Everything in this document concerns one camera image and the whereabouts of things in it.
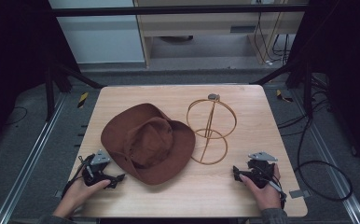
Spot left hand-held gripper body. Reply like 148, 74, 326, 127
80, 148, 113, 188

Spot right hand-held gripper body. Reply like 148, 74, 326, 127
245, 151, 279, 189

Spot brown felt cowboy hat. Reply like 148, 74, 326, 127
100, 103, 197, 186

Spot gold wire hat stand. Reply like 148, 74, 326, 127
186, 93, 238, 166

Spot person's right hand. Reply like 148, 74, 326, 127
239, 163, 283, 213

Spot person's left hand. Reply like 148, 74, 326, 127
52, 178, 112, 219

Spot yellow black striped tape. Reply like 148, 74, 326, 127
76, 91, 90, 109
275, 89, 295, 104

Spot black metal stand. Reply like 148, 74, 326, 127
250, 57, 315, 119
43, 57, 105, 123

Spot white cabinet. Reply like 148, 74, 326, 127
48, 0, 146, 65

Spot dark curtain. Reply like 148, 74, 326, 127
288, 0, 360, 175
0, 0, 80, 157

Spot right hand-held gripper cable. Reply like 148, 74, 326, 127
266, 174, 288, 210

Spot hand-held gripper cable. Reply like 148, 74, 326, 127
61, 155, 90, 200
266, 174, 288, 210

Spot left hand-held gripper cable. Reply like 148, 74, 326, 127
61, 155, 90, 200

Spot looped black floor cable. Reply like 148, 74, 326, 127
294, 117, 353, 203

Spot aluminium floor rail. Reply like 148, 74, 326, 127
293, 90, 360, 224
0, 92, 68, 224

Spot thin black floor cable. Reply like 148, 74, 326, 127
4, 105, 29, 127

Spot hanging desk cables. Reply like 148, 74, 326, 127
252, 11, 292, 67

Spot black horizontal frame bar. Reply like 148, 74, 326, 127
50, 4, 309, 18

